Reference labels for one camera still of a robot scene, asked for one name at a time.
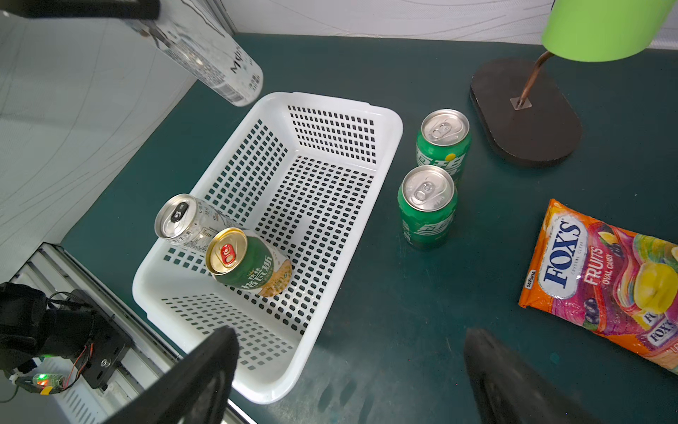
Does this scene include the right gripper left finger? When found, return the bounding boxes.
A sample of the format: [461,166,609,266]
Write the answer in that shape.
[107,327,239,424]

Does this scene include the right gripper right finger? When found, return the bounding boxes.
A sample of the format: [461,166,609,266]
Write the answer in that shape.
[464,328,600,423]

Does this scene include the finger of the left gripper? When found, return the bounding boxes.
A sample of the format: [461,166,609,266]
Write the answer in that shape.
[1,0,161,20]

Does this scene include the silver can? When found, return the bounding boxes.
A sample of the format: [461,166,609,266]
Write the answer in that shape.
[125,1,264,107]
[154,194,238,254]

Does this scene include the gold top green can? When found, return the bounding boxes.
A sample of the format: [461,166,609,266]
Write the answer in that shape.
[206,227,292,298]

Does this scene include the silver can front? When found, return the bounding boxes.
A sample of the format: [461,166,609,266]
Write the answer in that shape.
[154,194,238,254]

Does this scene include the green can front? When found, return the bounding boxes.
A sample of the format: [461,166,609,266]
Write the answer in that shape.
[397,165,458,250]

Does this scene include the white perforated plastic basket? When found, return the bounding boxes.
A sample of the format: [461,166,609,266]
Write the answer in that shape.
[132,93,404,405]

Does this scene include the fruit candy bag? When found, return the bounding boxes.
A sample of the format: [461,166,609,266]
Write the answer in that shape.
[519,200,677,373]

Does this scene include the black metal cup stand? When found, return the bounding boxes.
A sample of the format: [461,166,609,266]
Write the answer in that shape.
[470,51,583,168]

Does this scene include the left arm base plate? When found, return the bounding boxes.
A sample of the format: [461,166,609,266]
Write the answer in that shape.
[70,290,133,390]

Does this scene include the left base cables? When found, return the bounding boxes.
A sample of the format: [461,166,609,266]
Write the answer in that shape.
[0,341,99,404]

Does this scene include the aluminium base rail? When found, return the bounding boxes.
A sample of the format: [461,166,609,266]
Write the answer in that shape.
[10,242,255,424]

